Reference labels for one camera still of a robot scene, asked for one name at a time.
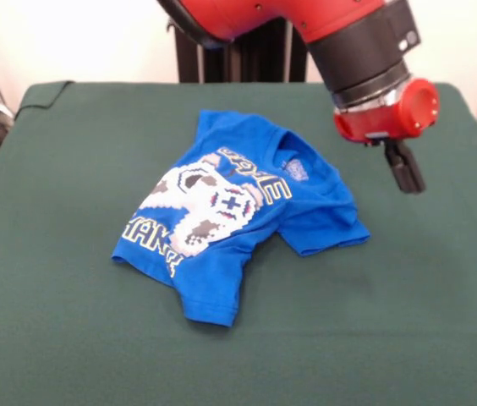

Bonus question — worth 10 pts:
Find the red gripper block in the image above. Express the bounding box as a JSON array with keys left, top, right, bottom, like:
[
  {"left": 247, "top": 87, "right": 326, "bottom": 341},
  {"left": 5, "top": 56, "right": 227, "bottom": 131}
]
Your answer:
[{"left": 333, "top": 78, "right": 441, "bottom": 195}]

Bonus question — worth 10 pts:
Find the blue printed t-shirt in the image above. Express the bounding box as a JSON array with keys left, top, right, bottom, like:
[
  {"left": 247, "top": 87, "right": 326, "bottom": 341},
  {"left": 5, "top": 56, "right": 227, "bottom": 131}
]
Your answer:
[{"left": 110, "top": 108, "right": 371, "bottom": 327}]

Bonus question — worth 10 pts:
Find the dark green table cloth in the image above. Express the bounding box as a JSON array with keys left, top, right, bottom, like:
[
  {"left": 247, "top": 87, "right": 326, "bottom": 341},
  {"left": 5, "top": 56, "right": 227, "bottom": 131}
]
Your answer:
[{"left": 0, "top": 80, "right": 477, "bottom": 406}]

